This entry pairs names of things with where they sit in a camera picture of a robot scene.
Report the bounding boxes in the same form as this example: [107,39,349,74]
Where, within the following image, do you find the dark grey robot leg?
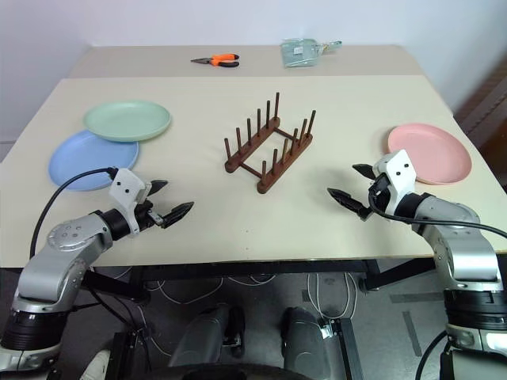
[167,303,246,373]
[280,306,337,375]

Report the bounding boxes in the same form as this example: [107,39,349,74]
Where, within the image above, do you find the blue plate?
[48,129,141,192]

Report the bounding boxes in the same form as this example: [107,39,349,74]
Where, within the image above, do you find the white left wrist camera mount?
[109,168,153,235]

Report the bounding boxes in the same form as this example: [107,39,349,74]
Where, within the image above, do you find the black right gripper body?
[357,174,393,221]

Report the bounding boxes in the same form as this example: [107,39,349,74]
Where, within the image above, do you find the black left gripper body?
[133,184,165,231]

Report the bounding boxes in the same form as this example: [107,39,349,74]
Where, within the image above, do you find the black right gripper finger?
[326,188,370,212]
[352,163,377,181]

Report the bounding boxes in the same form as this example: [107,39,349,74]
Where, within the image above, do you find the wooden dish rack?
[223,91,318,195]

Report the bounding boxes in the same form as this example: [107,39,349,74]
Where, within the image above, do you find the dark grey right robot leg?
[280,306,337,375]

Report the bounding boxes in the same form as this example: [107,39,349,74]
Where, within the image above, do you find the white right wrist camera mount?
[372,149,418,214]

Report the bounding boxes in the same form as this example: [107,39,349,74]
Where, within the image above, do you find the orange handled pliers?
[190,53,241,69]

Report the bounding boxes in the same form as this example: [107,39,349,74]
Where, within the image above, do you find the white shoe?
[80,348,112,380]

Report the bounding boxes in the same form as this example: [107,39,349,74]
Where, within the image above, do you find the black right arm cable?
[367,185,507,239]

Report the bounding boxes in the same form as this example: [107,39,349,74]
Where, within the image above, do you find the white floor cable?
[118,267,360,321]

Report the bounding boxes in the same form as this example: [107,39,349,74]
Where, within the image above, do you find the pink plate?
[387,123,473,186]

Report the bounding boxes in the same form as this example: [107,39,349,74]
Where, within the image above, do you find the green plate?
[83,101,173,143]

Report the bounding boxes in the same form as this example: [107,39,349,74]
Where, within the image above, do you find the clear plastic bag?
[280,37,344,70]

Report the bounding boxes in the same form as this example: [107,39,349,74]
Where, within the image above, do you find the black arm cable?
[367,185,507,239]
[29,167,120,260]

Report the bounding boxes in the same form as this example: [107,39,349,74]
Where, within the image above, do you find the dark grey left robot leg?
[167,303,246,373]

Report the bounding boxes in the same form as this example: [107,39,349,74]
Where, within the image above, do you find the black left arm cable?
[29,167,120,260]

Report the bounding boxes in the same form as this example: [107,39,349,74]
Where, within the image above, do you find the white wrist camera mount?
[109,168,153,235]
[372,149,418,214]

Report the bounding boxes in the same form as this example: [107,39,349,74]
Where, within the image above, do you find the black table frame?
[77,256,440,380]

